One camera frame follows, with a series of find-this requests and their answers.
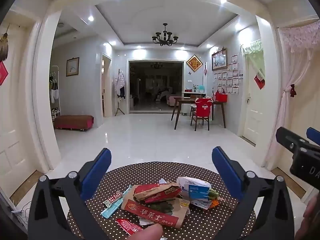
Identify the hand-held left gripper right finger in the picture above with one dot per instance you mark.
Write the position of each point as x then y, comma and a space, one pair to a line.
228, 172

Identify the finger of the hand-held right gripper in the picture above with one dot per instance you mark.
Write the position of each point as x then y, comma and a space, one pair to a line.
287, 137
313, 135

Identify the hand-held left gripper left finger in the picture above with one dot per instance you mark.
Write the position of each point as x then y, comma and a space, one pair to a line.
98, 170

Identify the brown paper bag red print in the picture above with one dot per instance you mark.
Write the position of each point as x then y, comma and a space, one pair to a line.
152, 213

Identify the person's right hand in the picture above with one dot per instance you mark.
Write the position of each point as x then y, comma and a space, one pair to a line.
308, 220

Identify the person's left hand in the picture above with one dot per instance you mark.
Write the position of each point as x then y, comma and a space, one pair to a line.
146, 233

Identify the pink curtain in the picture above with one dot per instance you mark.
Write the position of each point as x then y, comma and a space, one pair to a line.
292, 120

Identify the green plastic scrap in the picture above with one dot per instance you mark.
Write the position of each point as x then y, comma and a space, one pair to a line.
213, 194

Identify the red white patterned wrapper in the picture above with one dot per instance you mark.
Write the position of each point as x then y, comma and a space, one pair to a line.
112, 199

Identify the orange wrapper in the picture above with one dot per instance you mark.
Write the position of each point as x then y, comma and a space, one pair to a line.
214, 203

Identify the white blue carton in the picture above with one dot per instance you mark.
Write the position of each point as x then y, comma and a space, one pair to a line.
198, 192

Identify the white panel door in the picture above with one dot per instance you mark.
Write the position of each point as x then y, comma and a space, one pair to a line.
253, 115

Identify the teal plastic wrapper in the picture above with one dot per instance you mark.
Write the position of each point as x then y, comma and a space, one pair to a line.
111, 210

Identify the blue and white box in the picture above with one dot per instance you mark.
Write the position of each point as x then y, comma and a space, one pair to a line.
186, 182

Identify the red curtain bow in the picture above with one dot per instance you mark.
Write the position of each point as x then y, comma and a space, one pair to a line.
293, 90

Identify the brown polka dot tablecloth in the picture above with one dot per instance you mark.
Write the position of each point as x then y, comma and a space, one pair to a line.
220, 220

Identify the red upholstered bench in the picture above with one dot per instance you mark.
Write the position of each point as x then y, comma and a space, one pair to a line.
73, 121

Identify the red brown paper wrapper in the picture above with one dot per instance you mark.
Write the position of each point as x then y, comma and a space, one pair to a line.
156, 192

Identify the red door decoration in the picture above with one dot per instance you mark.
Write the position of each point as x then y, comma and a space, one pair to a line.
259, 80

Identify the red sauce sachet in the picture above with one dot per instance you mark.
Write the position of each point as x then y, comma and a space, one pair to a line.
128, 227

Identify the wooden tripod stand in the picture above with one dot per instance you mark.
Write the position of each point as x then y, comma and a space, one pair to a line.
120, 107

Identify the chair with red cover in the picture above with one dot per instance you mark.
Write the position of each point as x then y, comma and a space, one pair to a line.
203, 110

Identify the white paper scrap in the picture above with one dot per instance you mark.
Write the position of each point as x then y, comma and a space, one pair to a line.
146, 222

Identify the red basket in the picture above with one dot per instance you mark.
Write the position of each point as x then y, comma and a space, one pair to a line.
221, 97

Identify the dark wooden dining table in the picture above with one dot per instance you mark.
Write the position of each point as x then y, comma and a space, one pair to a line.
183, 101

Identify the light blue appliance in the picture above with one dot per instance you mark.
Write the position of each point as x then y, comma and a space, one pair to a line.
202, 89

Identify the white cabinet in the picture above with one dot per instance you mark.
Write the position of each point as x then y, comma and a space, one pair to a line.
186, 95

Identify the white coat rack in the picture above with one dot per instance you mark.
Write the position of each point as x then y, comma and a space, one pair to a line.
54, 92

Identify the hanging light clothes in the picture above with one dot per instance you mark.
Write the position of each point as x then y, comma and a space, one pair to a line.
119, 82

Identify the green lace valance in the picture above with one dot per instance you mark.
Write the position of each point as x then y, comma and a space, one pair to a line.
252, 50

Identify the cream panel door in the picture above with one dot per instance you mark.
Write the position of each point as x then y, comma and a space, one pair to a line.
11, 130

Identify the dark glass sliding door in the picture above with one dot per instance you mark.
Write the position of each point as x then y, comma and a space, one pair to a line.
155, 87

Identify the large framed picture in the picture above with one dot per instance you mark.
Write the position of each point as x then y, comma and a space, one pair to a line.
219, 60

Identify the red hanging ornament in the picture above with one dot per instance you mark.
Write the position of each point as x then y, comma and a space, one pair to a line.
205, 69

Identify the small framed picture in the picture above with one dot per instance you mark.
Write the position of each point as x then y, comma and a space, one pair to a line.
72, 66

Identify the black chandelier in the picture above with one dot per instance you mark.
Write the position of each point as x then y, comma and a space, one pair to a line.
165, 38

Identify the feather tassel ornament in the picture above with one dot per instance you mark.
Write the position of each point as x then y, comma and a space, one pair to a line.
3, 47

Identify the wall of white certificates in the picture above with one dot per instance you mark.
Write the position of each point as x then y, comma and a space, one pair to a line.
228, 81

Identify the red diamond wall poster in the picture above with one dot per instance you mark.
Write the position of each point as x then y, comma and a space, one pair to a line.
194, 63

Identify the red paper wall hanging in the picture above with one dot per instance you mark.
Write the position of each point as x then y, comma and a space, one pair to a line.
3, 73

